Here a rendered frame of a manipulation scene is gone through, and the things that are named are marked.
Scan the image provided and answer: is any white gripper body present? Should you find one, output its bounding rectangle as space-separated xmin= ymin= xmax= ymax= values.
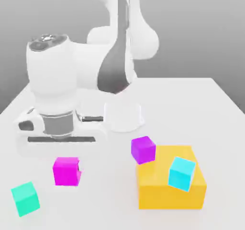
xmin=16 ymin=127 xmax=108 ymax=158

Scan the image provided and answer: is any small magenta cube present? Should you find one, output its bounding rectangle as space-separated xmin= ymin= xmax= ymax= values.
xmin=52 ymin=156 xmax=82 ymax=187

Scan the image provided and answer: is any small teal cube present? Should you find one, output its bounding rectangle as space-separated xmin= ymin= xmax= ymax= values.
xmin=11 ymin=181 xmax=41 ymax=218

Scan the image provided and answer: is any small purple cube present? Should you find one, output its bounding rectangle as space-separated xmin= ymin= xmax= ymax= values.
xmin=131 ymin=136 xmax=157 ymax=165

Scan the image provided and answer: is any small cyan cube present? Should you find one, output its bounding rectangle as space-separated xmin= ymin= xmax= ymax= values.
xmin=167 ymin=156 xmax=196 ymax=193

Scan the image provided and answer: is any large orange box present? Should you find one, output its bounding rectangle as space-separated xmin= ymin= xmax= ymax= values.
xmin=135 ymin=145 xmax=208 ymax=210

